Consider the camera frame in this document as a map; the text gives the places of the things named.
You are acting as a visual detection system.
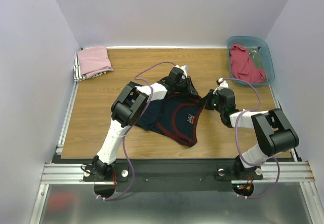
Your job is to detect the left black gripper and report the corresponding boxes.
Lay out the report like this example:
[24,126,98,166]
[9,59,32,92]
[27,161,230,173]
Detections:
[173,76,198,97]

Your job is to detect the navy jersey tank top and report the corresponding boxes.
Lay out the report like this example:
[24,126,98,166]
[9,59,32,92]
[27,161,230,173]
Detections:
[136,91,204,147]

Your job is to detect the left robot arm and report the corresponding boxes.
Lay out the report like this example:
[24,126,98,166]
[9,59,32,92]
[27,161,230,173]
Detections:
[92,65,198,180]

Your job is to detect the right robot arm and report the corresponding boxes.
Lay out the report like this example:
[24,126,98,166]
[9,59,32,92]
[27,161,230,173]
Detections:
[202,88,299,178]

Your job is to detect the red tank top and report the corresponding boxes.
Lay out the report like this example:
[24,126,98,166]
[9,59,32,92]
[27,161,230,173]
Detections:
[230,44,265,83]

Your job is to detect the pink folded tank top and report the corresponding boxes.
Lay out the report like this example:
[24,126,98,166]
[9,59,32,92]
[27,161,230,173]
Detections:
[76,46,113,77]

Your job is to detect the striped folded tank top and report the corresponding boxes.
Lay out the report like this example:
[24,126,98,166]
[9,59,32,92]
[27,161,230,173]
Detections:
[73,55,107,82]

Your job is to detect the teal plastic bin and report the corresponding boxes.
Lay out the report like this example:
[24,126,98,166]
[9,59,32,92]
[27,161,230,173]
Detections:
[227,36,275,87]

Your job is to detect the green garment in bin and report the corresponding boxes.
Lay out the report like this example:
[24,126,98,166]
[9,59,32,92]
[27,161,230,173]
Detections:
[249,47,263,69]

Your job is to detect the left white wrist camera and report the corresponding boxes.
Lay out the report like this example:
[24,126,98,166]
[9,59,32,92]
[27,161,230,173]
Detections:
[175,64,189,77]

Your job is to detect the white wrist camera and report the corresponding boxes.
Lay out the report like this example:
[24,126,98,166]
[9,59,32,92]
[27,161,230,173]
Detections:
[216,78,229,90]
[175,64,189,77]

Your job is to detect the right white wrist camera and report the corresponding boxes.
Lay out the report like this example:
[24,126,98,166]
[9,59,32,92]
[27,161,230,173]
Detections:
[216,78,229,90]

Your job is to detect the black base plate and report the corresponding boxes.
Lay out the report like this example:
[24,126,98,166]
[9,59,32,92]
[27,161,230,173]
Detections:
[81,159,263,194]

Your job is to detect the aluminium frame rail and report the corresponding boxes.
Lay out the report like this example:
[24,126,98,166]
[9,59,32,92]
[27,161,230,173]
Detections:
[40,162,315,184]

